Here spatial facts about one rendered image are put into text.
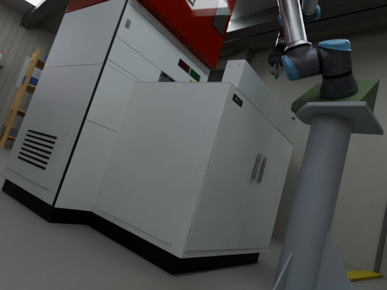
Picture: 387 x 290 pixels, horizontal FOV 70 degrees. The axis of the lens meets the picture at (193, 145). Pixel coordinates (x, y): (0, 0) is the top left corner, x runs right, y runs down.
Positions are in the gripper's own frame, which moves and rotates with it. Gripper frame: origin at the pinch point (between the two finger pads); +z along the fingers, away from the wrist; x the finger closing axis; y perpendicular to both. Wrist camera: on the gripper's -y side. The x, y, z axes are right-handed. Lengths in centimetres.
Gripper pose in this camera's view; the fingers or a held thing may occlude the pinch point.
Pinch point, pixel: (277, 76)
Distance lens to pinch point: 174.1
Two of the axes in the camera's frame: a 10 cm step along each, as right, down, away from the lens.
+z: -2.8, 9.5, -1.4
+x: -5.6, -2.8, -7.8
